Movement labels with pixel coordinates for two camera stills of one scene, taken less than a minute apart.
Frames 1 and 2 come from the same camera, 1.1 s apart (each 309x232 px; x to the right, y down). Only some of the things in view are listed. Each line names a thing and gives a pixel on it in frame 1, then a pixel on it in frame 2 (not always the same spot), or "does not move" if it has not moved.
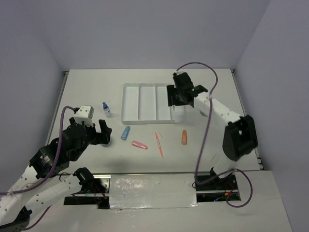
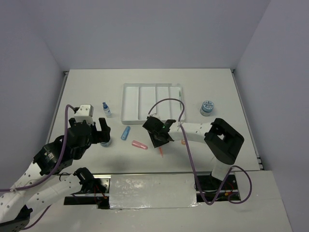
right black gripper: [171, 90] -> [155, 142]
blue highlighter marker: [125, 133] does not move
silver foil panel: [156, 191] does not move
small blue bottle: [107, 110] does not move
